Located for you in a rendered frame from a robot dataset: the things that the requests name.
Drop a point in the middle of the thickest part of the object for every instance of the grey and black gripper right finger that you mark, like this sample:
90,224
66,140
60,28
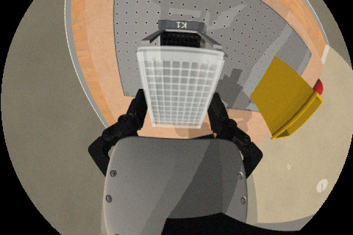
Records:
227,129

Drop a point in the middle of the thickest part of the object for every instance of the yellow plastics bin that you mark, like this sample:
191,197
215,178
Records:
282,96

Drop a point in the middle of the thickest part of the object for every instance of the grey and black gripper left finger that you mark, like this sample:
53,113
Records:
127,126

